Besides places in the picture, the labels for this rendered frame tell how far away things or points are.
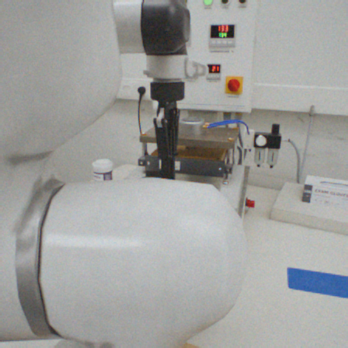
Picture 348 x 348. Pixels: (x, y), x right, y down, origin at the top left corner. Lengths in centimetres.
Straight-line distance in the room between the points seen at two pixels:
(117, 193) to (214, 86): 92
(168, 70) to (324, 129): 94
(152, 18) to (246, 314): 67
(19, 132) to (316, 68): 137
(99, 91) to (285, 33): 134
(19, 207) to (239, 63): 95
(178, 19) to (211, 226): 46
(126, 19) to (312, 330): 75
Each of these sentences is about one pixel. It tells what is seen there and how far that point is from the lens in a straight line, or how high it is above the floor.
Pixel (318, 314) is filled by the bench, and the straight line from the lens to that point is 93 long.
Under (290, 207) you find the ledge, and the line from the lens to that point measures 132.
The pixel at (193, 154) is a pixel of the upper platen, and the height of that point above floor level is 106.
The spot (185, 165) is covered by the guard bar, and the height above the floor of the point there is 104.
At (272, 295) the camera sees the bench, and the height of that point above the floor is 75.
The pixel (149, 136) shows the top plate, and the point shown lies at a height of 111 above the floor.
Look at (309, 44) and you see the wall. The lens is 149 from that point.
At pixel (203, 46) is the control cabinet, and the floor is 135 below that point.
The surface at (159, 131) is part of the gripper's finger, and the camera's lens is 71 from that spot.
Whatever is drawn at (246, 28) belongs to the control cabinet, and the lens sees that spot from 110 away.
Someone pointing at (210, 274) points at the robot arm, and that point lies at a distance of 20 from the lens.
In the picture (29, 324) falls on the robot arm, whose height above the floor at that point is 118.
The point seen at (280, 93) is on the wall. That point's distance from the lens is 146.
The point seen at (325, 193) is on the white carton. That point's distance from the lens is 136.
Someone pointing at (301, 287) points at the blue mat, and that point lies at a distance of 99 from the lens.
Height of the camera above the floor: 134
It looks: 21 degrees down
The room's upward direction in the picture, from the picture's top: straight up
